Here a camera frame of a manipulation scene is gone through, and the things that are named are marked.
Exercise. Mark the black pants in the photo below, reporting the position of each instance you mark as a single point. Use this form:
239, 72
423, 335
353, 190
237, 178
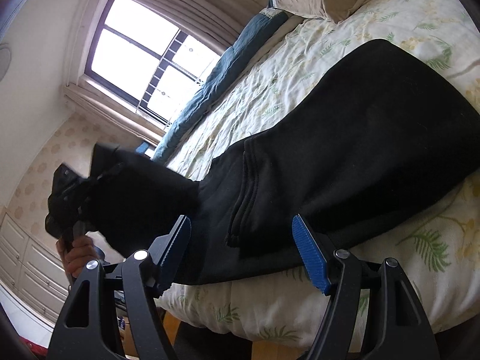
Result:
337, 138

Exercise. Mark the floral bed sheet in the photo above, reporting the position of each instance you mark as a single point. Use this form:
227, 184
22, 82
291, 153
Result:
262, 82

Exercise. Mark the window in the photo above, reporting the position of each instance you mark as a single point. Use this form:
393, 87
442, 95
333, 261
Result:
131, 33

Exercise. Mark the round ceiling light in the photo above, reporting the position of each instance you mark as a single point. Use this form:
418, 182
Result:
4, 62

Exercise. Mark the beige curtain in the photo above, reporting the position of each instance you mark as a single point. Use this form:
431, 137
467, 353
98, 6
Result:
180, 3
108, 110

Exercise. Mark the white drawer cabinet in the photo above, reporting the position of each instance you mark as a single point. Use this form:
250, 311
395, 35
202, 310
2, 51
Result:
26, 262

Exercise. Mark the teal blanket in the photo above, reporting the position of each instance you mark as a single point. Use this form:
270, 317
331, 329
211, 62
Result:
221, 71

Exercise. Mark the small blue box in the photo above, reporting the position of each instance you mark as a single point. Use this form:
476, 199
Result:
142, 148

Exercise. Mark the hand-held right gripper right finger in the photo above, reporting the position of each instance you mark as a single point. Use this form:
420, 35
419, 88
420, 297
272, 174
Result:
309, 255

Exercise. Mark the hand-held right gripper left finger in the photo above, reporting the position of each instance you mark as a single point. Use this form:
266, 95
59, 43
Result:
176, 243

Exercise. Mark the person's left hand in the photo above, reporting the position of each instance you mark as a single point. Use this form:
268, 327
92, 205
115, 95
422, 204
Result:
78, 257

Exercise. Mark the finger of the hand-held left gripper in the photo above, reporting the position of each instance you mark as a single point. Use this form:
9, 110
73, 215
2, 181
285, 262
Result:
108, 174

